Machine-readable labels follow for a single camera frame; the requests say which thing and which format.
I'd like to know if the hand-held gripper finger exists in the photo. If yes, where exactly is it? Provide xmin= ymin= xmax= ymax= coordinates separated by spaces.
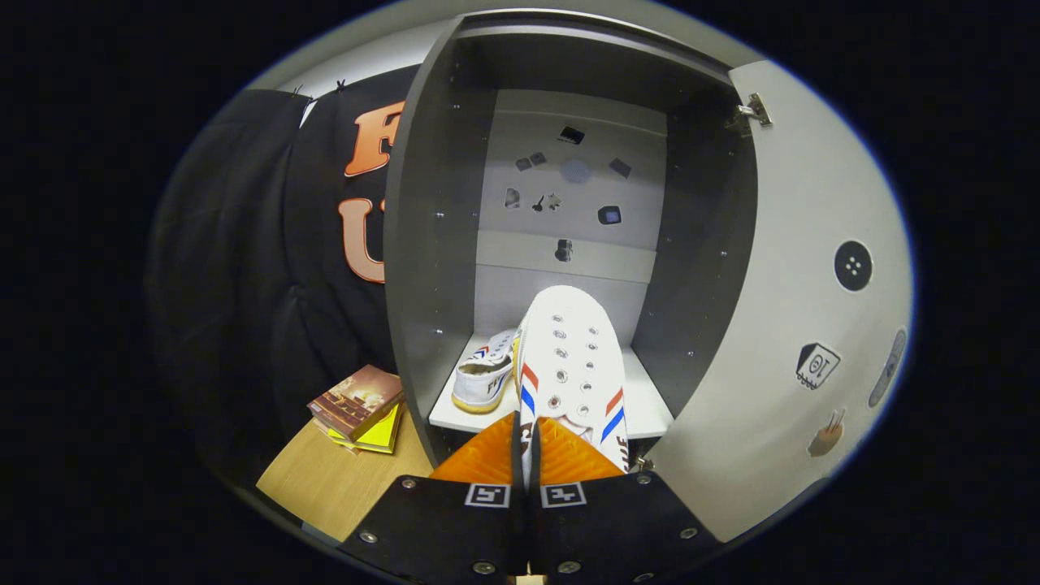
xmin=528 ymin=416 xmax=726 ymax=585
xmin=336 ymin=410 xmax=529 ymax=585

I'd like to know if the white striped shoe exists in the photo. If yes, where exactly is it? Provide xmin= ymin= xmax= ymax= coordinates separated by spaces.
xmin=451 ymin=327 xmax=521 ymax=415
xmin=514 ymin=284 xmax=631 ymax=474

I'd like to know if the grey shoe cabinet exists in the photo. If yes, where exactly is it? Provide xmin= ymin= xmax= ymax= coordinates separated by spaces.
xmin=382 ymin=8 xmax=761 ymax=468

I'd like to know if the white cabinet shelf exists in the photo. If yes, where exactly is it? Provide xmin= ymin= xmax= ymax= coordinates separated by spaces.
xmin=428 ymin=333 xmax=675 ymax=441

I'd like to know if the metal door hinge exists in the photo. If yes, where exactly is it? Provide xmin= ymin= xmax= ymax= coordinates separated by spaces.
xmin=726 ymin=92 xmax=773 ymax=135

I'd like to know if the yellow book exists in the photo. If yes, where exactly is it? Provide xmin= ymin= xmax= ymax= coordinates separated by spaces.
xmin=325 ymin=402 xmax=405 ymax=456

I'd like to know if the brown cover book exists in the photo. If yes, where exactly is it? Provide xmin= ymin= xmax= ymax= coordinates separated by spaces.
xmin=307 ymin=364 xmax=405 ymax=442

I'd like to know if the black backdrop cloth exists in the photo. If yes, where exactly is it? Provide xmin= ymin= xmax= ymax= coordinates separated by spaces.
xmin=146 ymin=65 xmax=423 ymax=488

